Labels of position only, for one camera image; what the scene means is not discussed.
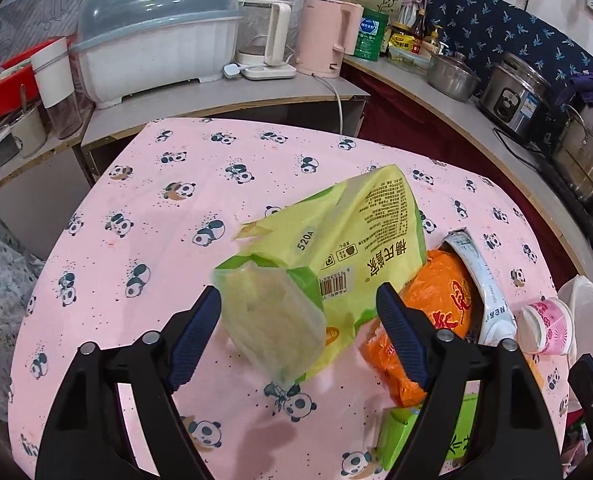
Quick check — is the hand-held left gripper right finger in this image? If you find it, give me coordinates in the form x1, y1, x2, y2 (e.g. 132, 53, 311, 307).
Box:
376, 282, 563, 480

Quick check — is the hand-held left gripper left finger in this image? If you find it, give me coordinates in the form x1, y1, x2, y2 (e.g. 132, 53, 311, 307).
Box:
36, 285, 223, 480

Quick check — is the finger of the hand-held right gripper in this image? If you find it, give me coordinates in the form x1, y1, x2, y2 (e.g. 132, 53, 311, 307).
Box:
569, 354, 593, 457

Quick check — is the orange snack bag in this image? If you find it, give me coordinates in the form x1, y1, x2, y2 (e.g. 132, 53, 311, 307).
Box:
360, 249, 475, 409

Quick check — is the pink white paper cup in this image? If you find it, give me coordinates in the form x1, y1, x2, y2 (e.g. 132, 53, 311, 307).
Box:
516, 297, 575, 357

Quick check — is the green cardboard box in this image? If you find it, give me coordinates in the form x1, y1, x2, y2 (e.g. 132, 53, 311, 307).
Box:
376, 392, 480, 472

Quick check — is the white squeezed tube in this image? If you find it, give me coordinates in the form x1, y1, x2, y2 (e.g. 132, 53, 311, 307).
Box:
443, 227, 518, 347

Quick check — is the yellow green tea packet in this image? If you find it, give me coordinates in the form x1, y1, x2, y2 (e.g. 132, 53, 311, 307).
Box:
213, 164, 428, 384

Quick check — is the pink panda printed tablecloth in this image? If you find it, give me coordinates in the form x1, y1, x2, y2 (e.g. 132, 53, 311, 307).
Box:
7, 117, 573, 480

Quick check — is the black induction cooker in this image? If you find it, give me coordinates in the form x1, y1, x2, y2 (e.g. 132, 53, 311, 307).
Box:
541, 160, 593, 234

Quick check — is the grey floral cloth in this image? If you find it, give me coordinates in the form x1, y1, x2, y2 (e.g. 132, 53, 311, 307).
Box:
0, 195, 43, 412

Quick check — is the large steel steamer pot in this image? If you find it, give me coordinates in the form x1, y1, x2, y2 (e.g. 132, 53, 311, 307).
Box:
551, 102, 593, 207

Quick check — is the white mug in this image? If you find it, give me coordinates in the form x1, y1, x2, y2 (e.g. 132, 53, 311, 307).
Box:
9, 105, 48, 159

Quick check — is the small steel lidded pot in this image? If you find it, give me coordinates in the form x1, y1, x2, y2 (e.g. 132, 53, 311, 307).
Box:
427, 52, 481, 104

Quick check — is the steel rice cooker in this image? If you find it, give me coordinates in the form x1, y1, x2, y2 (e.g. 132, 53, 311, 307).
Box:
479, 51, 560, 144

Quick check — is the white tumbler clear base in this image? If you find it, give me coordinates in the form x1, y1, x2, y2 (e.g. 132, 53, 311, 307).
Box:
30, 37, 82, 140

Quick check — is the white dish box grey lid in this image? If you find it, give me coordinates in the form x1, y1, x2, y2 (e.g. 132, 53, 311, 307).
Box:
70, 0, 244, 110

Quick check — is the yellow lid jar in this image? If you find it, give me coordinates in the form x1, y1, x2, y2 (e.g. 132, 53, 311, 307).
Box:
390, 21, 415, 53

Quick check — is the dark sauce bottle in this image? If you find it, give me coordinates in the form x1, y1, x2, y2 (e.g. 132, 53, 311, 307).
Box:
413, 8, 427, 56

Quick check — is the green tin can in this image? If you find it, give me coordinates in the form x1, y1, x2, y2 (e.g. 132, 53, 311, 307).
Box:
353, 8, 390, 63

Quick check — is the white glass kettle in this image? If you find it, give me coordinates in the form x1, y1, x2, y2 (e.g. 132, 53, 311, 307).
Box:
234, 0, 297, 80

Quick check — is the red plastic container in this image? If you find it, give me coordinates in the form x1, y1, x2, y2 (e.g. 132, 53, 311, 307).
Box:
0, 37, 65, 116

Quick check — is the pink electric kettle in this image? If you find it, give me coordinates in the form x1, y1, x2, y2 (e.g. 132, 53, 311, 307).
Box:
295, 0, 365, 79

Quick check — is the navy leaf printed cloth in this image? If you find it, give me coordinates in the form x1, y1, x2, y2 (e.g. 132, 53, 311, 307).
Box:
426, 0, 593, 97

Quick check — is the black power cable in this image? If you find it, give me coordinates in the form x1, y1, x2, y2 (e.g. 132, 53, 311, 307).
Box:
493, 127, 558, 162

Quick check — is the white kettle cable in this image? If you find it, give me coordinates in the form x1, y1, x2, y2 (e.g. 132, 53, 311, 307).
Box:
312, 74, 348, 137

